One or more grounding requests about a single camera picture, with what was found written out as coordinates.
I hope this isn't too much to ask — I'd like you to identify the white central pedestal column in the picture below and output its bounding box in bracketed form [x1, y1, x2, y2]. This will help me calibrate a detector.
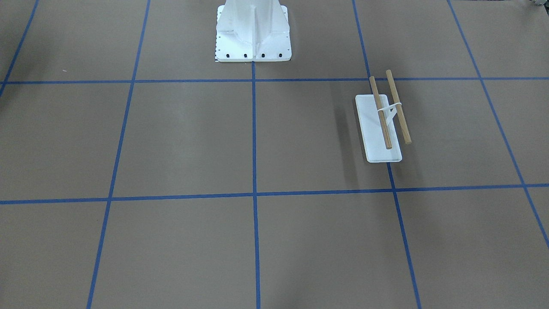
[214, 0, 292, 62]

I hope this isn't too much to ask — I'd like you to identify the wooden towel rack white base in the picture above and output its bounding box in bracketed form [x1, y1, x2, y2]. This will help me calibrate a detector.
[355, 69, 411, 164]

